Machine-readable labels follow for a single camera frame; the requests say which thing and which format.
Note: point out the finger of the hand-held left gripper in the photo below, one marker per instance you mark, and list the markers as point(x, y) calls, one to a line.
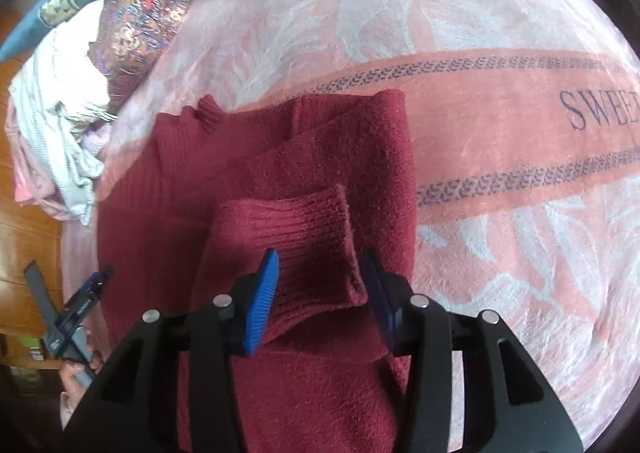
point(92, 288)

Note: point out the person's left forearm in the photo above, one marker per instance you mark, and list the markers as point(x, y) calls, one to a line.
point(66, 410)

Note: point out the person's left hand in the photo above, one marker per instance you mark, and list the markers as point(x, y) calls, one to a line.
point(75, 378)

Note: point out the pale pink garment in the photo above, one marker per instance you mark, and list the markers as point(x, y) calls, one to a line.
point(30, 173)

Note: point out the pink patterned blanket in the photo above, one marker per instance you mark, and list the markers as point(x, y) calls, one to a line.
point(500, 108)

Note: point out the blue pillow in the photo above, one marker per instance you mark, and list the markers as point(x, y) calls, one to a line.
point(30, 28)

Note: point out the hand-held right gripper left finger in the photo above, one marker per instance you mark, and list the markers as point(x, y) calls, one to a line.
point(264, 293)

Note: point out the shiny floral patterned pillow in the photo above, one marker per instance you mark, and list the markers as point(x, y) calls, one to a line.
point(140, 23)

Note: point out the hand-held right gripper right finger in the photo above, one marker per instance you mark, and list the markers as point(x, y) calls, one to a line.
point(374, 278)

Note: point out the white ribbed garment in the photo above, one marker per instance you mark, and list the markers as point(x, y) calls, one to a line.
point(55, 83)

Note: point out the dark red knit sweater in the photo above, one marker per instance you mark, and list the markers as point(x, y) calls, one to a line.
point(300, 158)

